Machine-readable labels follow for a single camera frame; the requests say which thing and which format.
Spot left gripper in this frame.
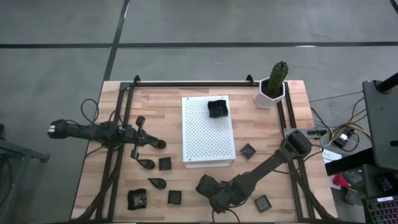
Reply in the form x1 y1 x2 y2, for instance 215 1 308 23
126 115 160 161

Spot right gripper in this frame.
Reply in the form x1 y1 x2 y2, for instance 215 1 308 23
195 174 231 215

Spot black small square plate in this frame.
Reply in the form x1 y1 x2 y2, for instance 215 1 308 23
239 142 257 161
167 190 183 205
254 194 273 213
158 157 172 171

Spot black wavy square plate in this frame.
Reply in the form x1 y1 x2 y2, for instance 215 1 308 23
127 188 148 211
207 99 229 119

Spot white perforated metal shelf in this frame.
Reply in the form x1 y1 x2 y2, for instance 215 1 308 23
181 95 236 169

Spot white hexagonal planter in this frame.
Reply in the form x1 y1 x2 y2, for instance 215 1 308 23
253 77 286 110

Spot grey metal stand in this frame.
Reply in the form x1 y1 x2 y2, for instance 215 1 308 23
0 124 51 224

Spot white paper sheet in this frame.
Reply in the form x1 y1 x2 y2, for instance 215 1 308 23
322 149 343 164

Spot green cactus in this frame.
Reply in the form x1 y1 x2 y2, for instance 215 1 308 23
264 60 289 99

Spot red object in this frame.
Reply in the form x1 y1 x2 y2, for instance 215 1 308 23
331 173 351 189

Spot power adapter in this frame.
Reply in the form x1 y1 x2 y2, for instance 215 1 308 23
334 132 354 147

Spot backlit keyboard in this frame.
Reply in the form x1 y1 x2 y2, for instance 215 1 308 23
362 195 398 224

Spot black pole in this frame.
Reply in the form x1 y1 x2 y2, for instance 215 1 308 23
376 72 398 94

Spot black aluminium frame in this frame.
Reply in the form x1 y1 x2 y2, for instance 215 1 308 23
73 74 336 223

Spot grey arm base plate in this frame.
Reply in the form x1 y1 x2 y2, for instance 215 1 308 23
283 128 328 139

